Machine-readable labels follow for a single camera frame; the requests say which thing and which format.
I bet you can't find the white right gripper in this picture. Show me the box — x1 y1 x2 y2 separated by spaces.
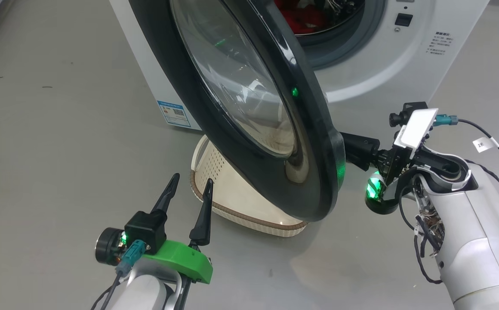
342 108 439 215

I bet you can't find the left camera cable teal plug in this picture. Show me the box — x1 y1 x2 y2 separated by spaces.
89 240 150 310

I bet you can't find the blue white energy sticker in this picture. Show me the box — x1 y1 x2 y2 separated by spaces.
157 100 191 128

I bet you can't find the cream perforated laundry basket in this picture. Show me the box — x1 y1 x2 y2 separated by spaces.
189 134 309 238

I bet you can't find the right camera cable teal plug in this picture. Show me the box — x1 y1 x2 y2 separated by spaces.
432 114 499 224

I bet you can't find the white cable tag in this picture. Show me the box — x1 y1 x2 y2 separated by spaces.
472 137 499 153

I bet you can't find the white front-load washing machine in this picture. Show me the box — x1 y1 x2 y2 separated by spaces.
108 0 490 130

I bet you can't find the grey rubber door gasket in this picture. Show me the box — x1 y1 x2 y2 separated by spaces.
295 0 388 70

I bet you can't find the printed warning text label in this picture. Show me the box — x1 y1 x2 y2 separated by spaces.
426 31 456 56

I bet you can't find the red garment with white stripes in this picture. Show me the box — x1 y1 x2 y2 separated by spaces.
274 0 325 35

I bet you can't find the black right arm wire bundle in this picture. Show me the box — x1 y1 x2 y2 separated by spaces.
398 170 446 285

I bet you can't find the camera cable teal plug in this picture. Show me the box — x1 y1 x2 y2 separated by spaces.
432 114 499 224
89 240 150 310

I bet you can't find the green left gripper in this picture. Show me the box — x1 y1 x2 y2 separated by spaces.
95 173 214 285

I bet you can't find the steel washing drum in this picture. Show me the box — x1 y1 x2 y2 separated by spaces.
274 0 366 36

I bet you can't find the round dark washing machine door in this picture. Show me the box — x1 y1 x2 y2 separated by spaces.
128 0 347 223

